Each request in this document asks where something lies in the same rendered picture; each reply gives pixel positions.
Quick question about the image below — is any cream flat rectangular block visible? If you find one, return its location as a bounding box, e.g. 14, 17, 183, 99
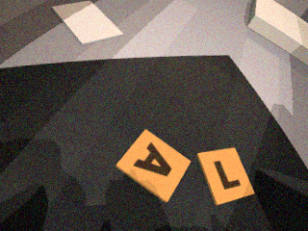
246, 0, 308, 65

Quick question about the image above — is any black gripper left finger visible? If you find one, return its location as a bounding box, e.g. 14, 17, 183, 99
0, 184, 49, 231

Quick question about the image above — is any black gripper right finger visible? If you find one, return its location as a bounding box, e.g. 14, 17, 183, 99
253, 168, 308, 231

